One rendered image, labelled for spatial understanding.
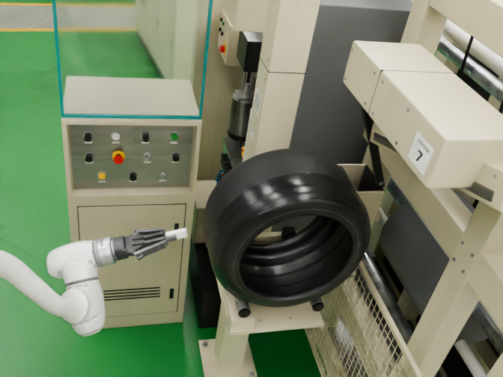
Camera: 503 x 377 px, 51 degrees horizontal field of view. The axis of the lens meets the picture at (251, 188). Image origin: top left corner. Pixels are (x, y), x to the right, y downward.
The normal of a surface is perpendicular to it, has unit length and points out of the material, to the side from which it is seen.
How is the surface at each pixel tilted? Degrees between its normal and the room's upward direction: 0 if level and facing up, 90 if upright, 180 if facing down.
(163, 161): 90
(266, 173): 25
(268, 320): 0
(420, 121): 90
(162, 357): 0
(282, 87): 90
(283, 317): 0
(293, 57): 90
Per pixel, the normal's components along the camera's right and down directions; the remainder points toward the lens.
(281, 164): -0.09, -0.77
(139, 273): 0.22, 0.60
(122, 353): 0.14, -0.80
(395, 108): -0.97, 0.02
